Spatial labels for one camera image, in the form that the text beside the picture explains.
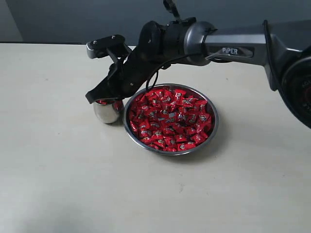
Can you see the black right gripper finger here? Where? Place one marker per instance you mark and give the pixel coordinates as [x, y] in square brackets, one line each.
[103, 91]

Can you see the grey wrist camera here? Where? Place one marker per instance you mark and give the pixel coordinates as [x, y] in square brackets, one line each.
[113, 46]

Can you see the red candies in cup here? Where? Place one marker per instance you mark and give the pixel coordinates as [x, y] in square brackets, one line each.
[105, 102]

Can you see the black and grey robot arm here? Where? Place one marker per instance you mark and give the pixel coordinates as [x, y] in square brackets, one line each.
[283, 49]

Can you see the stainless steel cup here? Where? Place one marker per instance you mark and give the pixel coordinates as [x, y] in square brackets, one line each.
[108, 114]

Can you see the stainless steel bowl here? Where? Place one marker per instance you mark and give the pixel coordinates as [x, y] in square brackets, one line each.
[190, 90]

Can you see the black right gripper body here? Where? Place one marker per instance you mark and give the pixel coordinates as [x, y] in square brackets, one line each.
[139, 66]

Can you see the pile of red candies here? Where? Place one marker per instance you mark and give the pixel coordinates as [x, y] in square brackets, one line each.
[170, 120]

